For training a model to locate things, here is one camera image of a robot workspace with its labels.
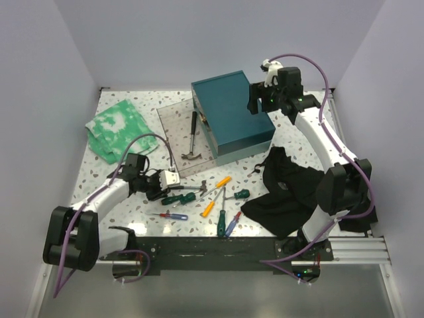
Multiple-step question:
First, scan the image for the green stubby screwdriver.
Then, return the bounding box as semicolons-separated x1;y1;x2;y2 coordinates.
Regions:
224;189;250;200
174;192;196;207

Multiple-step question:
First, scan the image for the large black-handled hammer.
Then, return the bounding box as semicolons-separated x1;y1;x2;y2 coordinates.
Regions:
181;111;201;160

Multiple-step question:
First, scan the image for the small claw hammer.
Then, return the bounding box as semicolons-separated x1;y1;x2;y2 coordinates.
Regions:
176;180;207;195

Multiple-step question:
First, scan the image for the transparent drawer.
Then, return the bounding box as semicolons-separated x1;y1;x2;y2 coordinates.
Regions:
157;99;217;178

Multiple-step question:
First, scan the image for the yellow screwdriver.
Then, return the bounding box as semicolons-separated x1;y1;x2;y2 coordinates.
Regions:
197;176;232;201
201;187;225;218

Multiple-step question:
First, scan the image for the teal drawer box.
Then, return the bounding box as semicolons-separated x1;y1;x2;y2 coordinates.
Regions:
191;70;276;166

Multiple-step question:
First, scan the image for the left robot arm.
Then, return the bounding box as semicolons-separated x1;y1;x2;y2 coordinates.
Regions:
42;153;180;272

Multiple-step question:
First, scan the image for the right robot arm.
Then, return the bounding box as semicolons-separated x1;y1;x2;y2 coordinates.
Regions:
247;62;374;260

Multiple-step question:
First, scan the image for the green white cloth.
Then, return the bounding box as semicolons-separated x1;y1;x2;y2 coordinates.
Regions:
85;99;152;164

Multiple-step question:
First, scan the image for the green long screwdriver front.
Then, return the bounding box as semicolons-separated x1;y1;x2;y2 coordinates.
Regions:
217;186;226;238

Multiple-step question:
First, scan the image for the blue red screwdriver front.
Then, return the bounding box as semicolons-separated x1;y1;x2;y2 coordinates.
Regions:
225;211;242;237

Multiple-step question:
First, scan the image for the black cloth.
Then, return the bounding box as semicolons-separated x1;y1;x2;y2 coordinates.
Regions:
241;146;378;239

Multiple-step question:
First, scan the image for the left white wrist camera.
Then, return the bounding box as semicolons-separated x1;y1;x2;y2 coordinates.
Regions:
159;170;180;190

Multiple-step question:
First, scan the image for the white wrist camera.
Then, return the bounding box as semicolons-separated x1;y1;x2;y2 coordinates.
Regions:
261;59;283;87
159;170;180;190

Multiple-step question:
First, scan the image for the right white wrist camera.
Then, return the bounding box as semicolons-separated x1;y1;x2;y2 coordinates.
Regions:
261;59;283;87

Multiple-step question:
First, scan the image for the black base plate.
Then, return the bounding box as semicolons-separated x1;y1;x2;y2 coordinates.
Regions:
99;237;333;276

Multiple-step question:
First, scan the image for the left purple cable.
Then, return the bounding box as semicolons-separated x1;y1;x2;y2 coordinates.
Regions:
52;134;175;298

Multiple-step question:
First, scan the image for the purple cable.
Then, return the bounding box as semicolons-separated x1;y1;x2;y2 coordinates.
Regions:
52;134;175;298
260;54;375;276

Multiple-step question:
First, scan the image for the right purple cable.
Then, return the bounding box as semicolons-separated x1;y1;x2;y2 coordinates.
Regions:
260;54;375;276

